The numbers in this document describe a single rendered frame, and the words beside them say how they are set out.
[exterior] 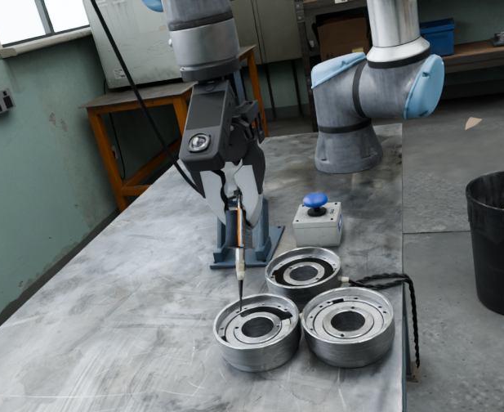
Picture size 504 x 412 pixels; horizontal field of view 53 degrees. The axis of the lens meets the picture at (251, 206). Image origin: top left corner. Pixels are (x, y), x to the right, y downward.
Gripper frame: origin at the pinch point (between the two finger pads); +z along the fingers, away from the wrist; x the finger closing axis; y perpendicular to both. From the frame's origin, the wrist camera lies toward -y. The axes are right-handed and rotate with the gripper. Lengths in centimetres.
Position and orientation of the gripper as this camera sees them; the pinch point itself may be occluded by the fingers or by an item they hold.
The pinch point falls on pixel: (238, 221)
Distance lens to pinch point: 65.1
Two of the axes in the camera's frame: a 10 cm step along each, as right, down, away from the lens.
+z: 1.9, 9.0, 4.0
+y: 2.5, -4.4, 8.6
